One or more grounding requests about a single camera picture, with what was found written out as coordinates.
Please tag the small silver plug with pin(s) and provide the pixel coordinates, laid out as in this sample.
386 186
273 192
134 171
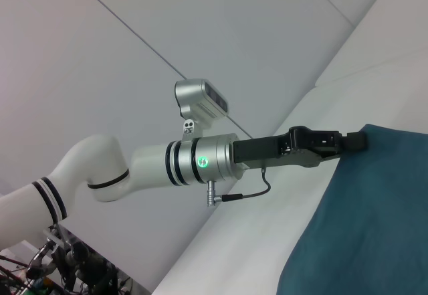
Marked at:
214 194

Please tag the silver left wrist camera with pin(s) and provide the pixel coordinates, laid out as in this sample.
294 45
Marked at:
200 99

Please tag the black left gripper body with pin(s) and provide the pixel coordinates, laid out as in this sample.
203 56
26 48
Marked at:
264 152

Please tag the teal t-shirt with beige print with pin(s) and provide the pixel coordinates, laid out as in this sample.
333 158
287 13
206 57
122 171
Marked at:
368 214

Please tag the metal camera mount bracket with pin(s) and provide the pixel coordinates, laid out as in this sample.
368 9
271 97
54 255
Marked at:
190 129

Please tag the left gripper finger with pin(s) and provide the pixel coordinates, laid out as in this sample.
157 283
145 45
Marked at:
354 141

